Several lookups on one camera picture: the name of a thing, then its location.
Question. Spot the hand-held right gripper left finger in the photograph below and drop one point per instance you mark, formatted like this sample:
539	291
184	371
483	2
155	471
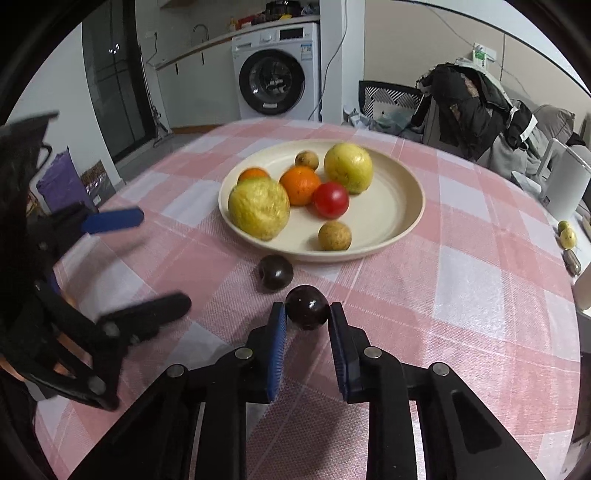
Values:
277	355

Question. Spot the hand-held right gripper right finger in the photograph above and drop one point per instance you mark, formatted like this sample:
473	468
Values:
339	355

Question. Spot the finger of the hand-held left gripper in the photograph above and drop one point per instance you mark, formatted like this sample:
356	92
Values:
115	220
152	314

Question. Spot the dark purple plum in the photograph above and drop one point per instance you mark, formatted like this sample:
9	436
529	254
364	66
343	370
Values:
274	272
307	307

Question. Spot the small tan round fruit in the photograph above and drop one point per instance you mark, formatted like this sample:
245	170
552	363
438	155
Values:
334	236
307	159

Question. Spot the large bumpy yellow guava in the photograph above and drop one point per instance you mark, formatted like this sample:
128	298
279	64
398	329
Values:
258	208

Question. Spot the orange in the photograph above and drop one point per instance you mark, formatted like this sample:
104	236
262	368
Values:
253	174
300	185

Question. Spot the cream oval plate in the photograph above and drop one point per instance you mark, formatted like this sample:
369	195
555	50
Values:
388	207

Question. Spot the red tomato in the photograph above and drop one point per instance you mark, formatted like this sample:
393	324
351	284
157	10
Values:
331	199

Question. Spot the brown printed box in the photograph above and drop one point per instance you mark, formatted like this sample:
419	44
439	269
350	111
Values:
97	182

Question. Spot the purple bag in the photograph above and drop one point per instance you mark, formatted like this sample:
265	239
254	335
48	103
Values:
64	184

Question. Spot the dark glass door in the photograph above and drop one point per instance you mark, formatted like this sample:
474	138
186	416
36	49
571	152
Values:
115	83

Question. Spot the white kitchen counter cabinet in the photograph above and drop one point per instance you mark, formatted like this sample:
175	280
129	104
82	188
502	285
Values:
198	92

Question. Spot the smooth yellow guava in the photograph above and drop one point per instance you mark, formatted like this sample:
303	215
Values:
348	167

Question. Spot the chrome faucet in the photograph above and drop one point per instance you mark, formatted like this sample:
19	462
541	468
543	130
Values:
199	27

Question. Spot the white washing machine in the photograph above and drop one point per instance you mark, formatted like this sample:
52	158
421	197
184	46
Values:
272	78

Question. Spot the small metal tool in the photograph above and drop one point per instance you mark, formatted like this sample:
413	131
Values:
572	262

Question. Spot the white tumbler cup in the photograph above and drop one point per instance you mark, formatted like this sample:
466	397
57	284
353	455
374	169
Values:
584	293

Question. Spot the small yellow fruit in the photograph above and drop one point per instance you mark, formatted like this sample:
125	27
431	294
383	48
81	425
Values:
568	238

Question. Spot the small green fruit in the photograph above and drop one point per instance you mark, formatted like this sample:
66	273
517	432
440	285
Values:
563	225

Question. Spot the grey garment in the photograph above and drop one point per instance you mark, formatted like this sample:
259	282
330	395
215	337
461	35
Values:
512	157

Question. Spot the white side table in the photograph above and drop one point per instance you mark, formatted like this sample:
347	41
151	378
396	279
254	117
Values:
585	251

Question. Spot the black chair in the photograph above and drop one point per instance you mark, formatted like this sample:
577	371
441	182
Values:
388	92

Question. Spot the black pot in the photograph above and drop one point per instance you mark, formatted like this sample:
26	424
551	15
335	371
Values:
281	7

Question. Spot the pile of dark clothes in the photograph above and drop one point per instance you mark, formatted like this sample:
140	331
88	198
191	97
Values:
466	115

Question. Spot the white electric kettle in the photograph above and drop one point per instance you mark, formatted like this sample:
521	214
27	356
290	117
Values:
568	184

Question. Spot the grey sofa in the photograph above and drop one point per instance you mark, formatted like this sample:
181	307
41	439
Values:
554	120

